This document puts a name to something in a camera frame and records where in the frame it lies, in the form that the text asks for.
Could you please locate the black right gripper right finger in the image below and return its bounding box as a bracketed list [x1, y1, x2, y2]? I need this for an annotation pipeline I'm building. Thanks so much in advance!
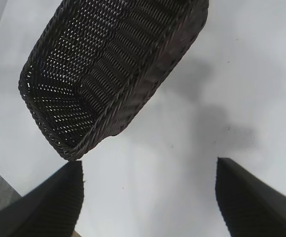
[214, 157, 286, 237]

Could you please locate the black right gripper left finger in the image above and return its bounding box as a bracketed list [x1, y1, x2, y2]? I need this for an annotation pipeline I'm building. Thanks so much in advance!
[0, 159, 86, 237]

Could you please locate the dark brown woven basket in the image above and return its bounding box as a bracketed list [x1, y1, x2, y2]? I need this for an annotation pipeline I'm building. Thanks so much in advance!
[18, 0, 210, 162]

